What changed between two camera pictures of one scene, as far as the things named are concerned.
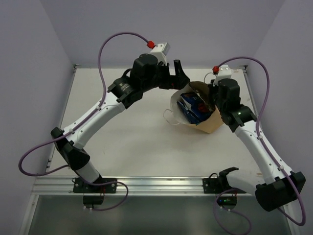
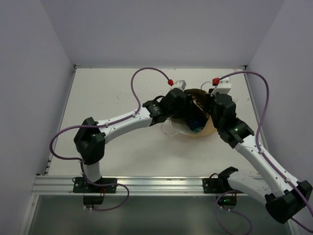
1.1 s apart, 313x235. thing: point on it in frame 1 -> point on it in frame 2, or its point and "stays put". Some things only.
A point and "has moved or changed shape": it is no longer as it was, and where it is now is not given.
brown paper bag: x=209 y=125 has moved or changed shape
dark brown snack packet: x=202 y=90 -> x=201 y=100
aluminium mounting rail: x=64 y=185 stays put
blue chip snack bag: x=194 y=108 -> x=197 y=123
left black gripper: x=169 y=80 -> x=187 y=102
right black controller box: x=227 y=200 stays put
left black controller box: x=93 y=199 stays put
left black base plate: x=80 y=186 stays put
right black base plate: x=218 y=186 stays put
